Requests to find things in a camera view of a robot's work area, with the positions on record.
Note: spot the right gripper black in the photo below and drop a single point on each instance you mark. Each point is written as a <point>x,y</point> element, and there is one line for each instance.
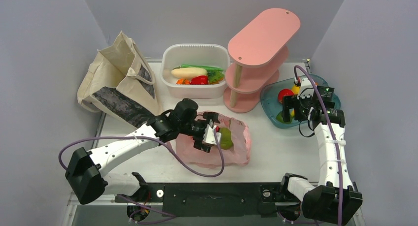
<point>292,102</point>

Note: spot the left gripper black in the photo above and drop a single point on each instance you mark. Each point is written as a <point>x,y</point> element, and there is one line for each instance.
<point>208,118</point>

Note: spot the small green lime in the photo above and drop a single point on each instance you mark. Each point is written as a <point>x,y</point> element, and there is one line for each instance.
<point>279,117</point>

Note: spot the white radish with leaves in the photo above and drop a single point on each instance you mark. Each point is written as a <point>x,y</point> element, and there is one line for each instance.
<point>214,77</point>

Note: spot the pink three-tier shelf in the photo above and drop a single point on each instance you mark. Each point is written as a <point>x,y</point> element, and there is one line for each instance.
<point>257,51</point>

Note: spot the beige canvas tote bag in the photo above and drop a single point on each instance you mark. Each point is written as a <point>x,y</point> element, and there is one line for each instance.
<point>121,83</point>

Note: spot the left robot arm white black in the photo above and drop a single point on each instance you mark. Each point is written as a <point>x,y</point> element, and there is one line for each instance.
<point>89,172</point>

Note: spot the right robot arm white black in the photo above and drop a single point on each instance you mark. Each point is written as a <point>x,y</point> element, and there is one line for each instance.
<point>334,199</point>

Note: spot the yellow lemon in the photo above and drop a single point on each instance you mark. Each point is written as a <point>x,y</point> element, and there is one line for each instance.
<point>295,89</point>

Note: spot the red apple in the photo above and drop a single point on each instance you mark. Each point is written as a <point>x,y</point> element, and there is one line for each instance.
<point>284,93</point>

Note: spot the teal plastic tray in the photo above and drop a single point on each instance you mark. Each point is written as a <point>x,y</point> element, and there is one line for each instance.
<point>271,106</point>

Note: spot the red bell pepper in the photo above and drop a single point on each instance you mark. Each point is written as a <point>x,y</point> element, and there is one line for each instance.
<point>200,80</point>

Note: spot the small orange pumpkin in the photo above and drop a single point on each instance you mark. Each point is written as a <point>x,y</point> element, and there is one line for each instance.
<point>183,82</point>

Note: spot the white plastic tub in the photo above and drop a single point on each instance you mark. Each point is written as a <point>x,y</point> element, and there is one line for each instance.
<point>194,54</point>

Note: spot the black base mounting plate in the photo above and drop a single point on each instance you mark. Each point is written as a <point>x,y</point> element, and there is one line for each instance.
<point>220,199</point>

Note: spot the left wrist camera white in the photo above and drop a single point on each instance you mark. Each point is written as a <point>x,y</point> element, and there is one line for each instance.
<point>212,136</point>

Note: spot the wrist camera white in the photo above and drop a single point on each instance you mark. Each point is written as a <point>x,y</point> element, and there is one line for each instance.
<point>305,84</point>
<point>212,136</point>

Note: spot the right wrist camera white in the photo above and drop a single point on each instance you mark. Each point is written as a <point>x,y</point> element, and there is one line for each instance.
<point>305,84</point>

